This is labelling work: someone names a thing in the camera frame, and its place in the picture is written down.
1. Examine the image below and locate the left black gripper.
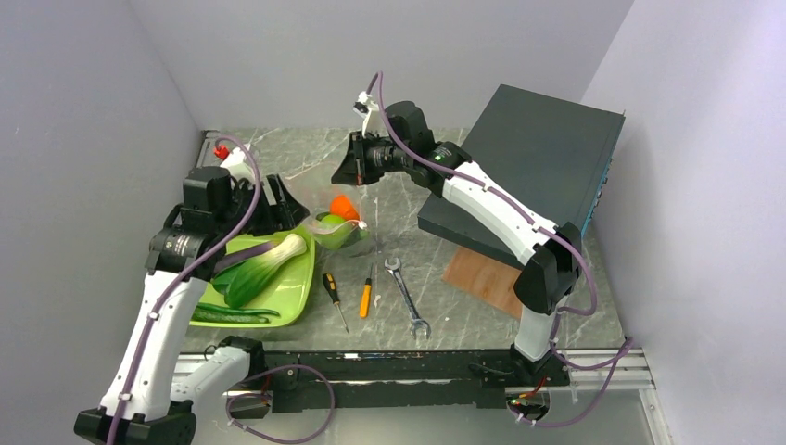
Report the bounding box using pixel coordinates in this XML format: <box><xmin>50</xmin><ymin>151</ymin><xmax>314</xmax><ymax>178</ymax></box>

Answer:
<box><xmin>217</xmin><ymin>172</ymin><xmax>310</xmax><ymax>240</ymax></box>

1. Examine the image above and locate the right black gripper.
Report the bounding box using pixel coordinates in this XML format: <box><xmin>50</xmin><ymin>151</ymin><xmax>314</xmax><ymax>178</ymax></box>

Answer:
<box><xmin>332</xmin><ymin>130</ymin><xmax>412</xmax><ymax>185</ymax></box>

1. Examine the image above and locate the orange fruit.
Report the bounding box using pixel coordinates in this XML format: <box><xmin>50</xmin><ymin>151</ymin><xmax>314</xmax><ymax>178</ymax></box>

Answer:
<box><xmin>329</xmin><ymin>195</ymin><xmax>361</xmax><ymax>221</ymax></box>

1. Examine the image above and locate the clear zip top bag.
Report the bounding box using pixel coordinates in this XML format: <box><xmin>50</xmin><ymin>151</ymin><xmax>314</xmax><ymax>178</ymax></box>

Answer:
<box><xmin>284</xmin><ymin>161</ymin><xmax>374</xmax><ymax>257</ymax></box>

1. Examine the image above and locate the green apple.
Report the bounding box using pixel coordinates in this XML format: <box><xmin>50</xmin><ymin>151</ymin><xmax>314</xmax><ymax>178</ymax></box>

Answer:
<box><xmin>311</xmin><ymin>212</ymin><xmax>362</xmax><ymax>250</ymax></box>

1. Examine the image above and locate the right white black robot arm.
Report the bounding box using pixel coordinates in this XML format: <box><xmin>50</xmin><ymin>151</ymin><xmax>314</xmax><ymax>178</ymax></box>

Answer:
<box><xmin>331</xmin><ymin>93</ymin><xmax>581</xmax><ymax>385</ymax></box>

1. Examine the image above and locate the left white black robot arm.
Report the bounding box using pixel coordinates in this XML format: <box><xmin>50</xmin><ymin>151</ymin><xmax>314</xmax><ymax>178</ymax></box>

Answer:
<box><xmin>73</xmin><ymin>166</ymin><xmax>310</xmax><ymax>444</ymax></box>

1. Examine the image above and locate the black yellow screwdriver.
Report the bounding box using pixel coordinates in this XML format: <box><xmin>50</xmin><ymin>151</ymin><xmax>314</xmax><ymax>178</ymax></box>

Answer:
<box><xmin>322</xmin><ymin>273</ymin><xmax>349</xmax><ymax>333</ymax></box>

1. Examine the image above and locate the green plastic tray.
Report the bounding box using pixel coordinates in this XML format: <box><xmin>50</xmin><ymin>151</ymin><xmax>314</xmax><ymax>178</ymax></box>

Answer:
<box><xmin>189</xmin><ymin>226</ymin><xmax>316</xmax><ymax>329</ymax></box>

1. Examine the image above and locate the purple eggplant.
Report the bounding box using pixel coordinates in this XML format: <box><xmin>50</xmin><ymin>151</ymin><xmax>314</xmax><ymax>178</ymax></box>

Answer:
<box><xmin>213</xmin><ymin>242</ymin><xmax>275</xmax><ymax>274</ymax></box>

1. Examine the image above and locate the green bok choy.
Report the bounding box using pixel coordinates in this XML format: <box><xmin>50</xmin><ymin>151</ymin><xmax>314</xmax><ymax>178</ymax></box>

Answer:
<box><xmin>211</xmin><ymin>234</ymin><xmax>307</xmax><ymax>309</ymax></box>

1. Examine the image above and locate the orange utility knife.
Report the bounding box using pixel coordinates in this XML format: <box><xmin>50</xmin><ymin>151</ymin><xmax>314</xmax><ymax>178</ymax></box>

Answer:
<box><xmin>359</xmin><ymin>264</ymin><xmax>374</xmax><ymax>319</ymax></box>

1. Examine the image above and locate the dark green cucumber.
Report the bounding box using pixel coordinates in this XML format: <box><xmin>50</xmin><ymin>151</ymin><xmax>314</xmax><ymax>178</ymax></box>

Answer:
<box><xmin>191</xmin><ymin>302</ymin><xmax>280</xmax><ymax>324</ymax></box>

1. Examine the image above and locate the silver open-end wrench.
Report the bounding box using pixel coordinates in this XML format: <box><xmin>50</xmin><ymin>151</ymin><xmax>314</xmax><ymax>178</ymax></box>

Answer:
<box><xmin>384</xmin><ymin>257</ymin><xmax>431</xmax><ymax>339</ymax></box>

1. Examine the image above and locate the brown wooden board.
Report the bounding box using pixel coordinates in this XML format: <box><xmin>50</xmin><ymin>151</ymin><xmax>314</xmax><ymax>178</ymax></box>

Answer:
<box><xmin>442</xmin><ymin>247</ymin><xmax>523</xmax><ymax>320</ymax></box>

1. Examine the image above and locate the large dark grey box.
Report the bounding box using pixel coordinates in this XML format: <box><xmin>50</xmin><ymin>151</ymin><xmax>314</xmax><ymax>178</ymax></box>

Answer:
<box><xmin>417</xmin><ymin>83</ymin><xmax>627</xmax><ymax>272</ymax></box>

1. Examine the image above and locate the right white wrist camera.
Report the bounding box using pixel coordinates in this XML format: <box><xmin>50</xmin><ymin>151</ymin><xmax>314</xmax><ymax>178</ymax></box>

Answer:
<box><xmin>353</xmin><ymin>91</ymin><xmax>385</xmax><ymax>138</ymax></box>

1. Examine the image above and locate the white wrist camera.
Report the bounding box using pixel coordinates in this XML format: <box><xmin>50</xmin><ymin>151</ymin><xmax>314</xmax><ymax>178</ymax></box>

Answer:
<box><xmin>353</xmin><ymin>91</ymin><xmax>385</xmax><ymax>138</ymax></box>
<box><xmin>213</xmin><ymin>143</ymin><xmax>255</xmax><ymax>184</ymax></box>

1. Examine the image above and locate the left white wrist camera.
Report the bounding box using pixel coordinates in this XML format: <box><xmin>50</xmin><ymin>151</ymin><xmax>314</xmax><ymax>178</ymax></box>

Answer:
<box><xmin>213</xmin><ymin>143</ymin><xmax>255</xmax><ymax>184</ymax></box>

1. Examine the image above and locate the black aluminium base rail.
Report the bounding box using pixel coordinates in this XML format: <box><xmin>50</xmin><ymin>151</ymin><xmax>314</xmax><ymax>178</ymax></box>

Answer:
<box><xmin>97</xmin><ymin>336</ymin><xmax>674</xmax><ymax>445</ymax></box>

